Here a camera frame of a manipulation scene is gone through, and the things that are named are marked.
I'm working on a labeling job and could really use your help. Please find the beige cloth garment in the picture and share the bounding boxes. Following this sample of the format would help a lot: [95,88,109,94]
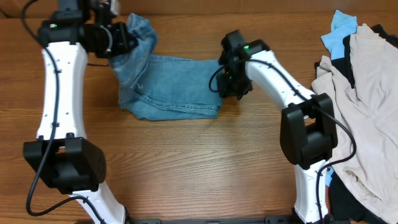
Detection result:
[310,23,398,224]

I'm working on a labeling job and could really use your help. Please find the black cloth garment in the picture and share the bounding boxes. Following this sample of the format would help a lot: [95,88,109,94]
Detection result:
[313,24,398,224]

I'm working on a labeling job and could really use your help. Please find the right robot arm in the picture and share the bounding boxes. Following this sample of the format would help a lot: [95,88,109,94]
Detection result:
[209,30,338,223]

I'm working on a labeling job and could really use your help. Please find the light blue denim jeans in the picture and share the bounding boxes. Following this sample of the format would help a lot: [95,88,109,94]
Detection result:
[109,13,222,121]

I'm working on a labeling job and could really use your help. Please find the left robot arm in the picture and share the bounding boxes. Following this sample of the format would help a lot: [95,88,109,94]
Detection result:
[23,0,138,224]

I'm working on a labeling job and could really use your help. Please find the light blue cloth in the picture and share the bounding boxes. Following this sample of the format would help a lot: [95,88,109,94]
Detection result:
[320,9,358,187]

